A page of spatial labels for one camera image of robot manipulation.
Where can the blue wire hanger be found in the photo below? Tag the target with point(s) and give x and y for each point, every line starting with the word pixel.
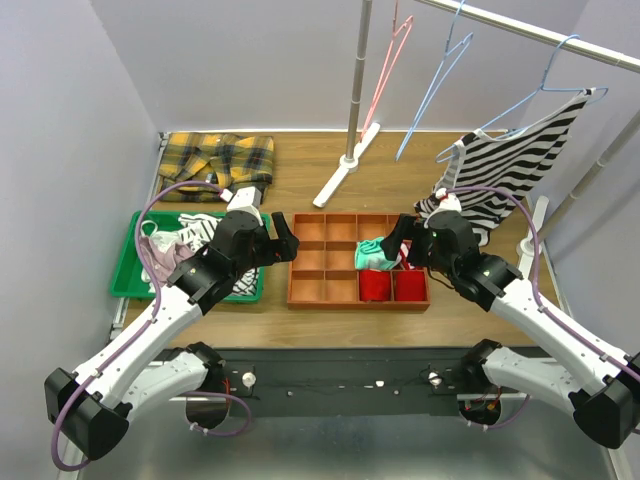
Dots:
pixel 451 56

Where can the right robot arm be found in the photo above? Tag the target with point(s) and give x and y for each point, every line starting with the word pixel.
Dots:
pixel 586 377

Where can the pink wire hanger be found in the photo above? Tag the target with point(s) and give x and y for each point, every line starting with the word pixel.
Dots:
pixel 399 35

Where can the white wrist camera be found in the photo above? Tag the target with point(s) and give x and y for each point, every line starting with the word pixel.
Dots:
pixel 246 199
pixel 446 202

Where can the red cloth right compartment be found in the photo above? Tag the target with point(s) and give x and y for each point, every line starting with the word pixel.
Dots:
pixel 409 286

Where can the yellow plaid shirt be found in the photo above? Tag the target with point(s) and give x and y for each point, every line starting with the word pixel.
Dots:
pixel 227 160

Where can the wide striped hung tank top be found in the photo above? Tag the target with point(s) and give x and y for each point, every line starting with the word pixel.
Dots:
pixel 515 163

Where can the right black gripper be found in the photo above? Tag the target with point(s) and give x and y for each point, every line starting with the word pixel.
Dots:
pixel 404 228

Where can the mauve pink garment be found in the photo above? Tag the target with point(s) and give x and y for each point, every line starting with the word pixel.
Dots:
pixel 163 264

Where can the brown wooden compartment box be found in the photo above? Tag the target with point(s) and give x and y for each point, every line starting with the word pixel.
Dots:
pixel 323 276

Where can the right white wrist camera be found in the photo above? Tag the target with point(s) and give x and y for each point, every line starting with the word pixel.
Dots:
pixel 446 202

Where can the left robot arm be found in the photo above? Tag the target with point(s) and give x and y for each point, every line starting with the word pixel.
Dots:
pixel 94 404

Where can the white black striped tank top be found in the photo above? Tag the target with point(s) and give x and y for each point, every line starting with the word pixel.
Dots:
pixel 197 230

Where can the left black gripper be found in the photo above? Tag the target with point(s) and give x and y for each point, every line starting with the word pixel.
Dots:
pixel 273 245

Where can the blue hanger holding top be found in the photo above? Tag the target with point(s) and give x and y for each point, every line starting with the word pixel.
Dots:
pixel 451 152

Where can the mint green sock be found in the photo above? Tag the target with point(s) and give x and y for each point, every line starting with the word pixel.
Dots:
pixel 370 255

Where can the red cloth left compartment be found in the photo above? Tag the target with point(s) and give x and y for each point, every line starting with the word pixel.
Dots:
pixel 374 285

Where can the green plastic tray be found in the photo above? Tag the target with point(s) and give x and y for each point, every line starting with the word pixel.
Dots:
pixel 130 280

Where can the red cloth compartment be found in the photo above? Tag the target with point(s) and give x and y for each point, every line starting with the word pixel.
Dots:
pixel 374 285
pixel 409 286

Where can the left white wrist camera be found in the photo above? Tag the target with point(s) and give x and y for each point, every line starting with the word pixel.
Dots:
pixel 246 199

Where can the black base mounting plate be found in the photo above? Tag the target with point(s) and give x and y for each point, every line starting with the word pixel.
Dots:
pixel 331 382

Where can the metal clothes rack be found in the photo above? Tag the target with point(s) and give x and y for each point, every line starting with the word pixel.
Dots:
pixel 355 147

